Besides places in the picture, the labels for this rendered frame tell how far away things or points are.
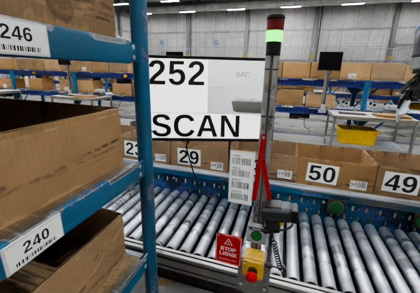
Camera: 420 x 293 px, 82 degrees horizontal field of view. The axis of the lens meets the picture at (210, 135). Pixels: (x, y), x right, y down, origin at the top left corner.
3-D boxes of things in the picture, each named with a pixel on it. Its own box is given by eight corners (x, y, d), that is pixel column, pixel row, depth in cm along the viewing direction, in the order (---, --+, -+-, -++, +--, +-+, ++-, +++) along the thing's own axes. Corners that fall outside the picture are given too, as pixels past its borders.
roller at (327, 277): (322, 298, 89) (324, 287, 88) (310, 219, 137) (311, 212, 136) (337, 302, 88) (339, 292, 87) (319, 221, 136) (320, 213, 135)
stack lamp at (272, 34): (264, 40, 71) (266, 18, 69) (265, 42, 75) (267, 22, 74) (282, 40, 69) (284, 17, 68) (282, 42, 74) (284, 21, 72)
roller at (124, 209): (98, 240, 118) (90, 235, 119) (153, 192, 166) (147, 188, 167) (100, 233, 116) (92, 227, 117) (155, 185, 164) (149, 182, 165)
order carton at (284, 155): (229, 174, 151) (230, 148, 147) (237, 158, 178) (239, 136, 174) (295, 183, 140) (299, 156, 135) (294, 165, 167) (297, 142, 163)
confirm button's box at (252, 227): (245, 242, 86) (247, 225, 84) (247, 237, 89) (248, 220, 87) (265, 246, 84) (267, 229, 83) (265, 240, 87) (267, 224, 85)
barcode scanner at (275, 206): (299, 239, 76) (298, 210, 74) (261, 236, 80) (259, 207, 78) (298, 227, 83) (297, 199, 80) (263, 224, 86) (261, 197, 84)
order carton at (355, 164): (294, 183, 140) (298, 156, 136) (294, 165, 167) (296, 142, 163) (372, 195, 129) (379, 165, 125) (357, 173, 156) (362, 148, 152)
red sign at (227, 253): (214, 260, 94) (215, 232, 91) (215, 258, 95) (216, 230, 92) (256, 271, 90) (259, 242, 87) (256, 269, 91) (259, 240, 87)
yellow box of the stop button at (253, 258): (240, 280, 84) (242, 262, 82) (244, 262, 92) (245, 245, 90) (284, 291, 80) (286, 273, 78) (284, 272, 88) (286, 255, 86)
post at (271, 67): (235, 291, 95) (251, 55, 72) (238, 281, 100) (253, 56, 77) (267, 300, 92) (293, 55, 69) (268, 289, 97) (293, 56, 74)
